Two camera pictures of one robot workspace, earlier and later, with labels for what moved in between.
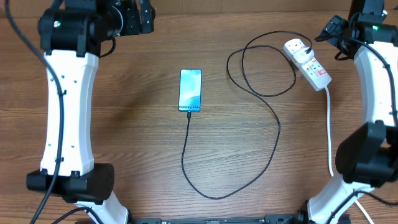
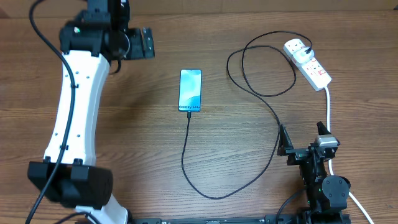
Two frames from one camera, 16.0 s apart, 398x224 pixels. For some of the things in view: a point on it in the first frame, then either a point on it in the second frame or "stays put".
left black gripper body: [132, 22] -> [137, 49]
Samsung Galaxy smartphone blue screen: [189, 91] stays put
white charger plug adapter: [301, 56] stays put
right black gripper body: [333, 32] -> [296, 157]
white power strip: [312, 70] stays put
